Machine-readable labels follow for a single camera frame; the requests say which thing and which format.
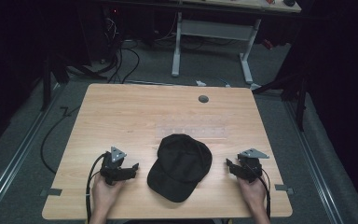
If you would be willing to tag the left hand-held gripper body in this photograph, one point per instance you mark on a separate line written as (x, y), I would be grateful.
(112, 165)

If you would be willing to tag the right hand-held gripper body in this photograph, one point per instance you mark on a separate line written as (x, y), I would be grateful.
(251, 165)

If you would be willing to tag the black baseball cap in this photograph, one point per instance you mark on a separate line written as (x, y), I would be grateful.
(180, 168)

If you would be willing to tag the person's right hand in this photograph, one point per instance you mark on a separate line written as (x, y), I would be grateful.
(252, 194)

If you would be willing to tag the person's left hand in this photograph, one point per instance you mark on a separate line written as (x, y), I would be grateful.
(104, 194)

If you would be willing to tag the grey tape piece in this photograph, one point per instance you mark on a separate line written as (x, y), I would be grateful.
(51, 192)
(283, 188)

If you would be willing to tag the grey round table grommet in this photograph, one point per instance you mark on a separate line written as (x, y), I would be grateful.
(203, 99)

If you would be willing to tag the white floor plug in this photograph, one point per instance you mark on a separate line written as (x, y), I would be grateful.
(200, 83)

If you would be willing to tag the black metal stand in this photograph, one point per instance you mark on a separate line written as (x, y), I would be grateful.
(48, 84)
(298, 93)

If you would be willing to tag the red object under desk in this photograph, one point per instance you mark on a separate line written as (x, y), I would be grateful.
(268, 44)

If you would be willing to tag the white-framed wooden desk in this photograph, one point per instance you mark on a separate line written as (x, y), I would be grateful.
(214, 29)

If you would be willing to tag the black computer mouse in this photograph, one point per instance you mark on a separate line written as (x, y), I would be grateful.
(289, 2)

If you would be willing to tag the metal floor rail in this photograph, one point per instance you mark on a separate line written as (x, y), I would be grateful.
(313, 161)
(18, 149)

